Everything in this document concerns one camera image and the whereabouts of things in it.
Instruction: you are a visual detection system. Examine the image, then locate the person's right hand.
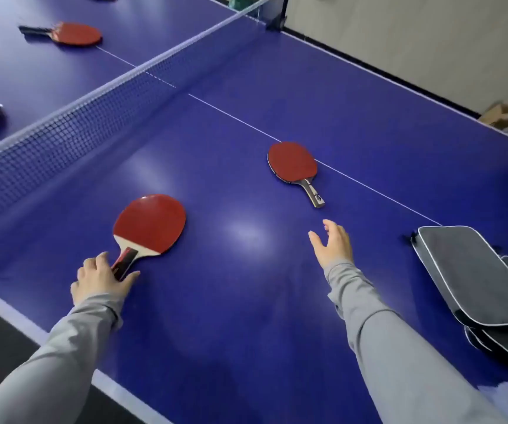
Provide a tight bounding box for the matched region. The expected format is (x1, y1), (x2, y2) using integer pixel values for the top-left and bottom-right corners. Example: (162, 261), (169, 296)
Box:
(308, 219), (355, 270)

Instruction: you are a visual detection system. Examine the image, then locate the person's left hand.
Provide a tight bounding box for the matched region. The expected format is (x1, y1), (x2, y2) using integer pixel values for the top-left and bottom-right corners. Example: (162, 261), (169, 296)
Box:
(70, 251), (141, 306)

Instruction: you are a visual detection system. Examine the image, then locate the person's right forearm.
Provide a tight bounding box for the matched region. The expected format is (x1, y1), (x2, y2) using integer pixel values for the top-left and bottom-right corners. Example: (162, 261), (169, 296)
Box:
(324, 259), (508, 424)

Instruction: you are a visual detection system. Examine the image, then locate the person's left forearm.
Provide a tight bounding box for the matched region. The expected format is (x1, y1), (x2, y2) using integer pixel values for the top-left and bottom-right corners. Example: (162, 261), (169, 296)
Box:
(0, 293), (124, 424)

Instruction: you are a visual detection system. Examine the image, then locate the blue table tennis net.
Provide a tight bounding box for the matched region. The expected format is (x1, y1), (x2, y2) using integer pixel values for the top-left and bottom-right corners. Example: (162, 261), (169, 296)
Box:
(0, 0), (281, 234)

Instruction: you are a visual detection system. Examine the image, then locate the brown cardboard box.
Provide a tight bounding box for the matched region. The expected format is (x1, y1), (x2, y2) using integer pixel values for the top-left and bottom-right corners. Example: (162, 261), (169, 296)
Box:
(479, 101), (508, 142)

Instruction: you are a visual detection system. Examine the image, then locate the black net post clamp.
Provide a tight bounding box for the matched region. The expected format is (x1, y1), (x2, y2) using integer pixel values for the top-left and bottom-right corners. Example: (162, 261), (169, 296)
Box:
(266, 0), (291, 32)

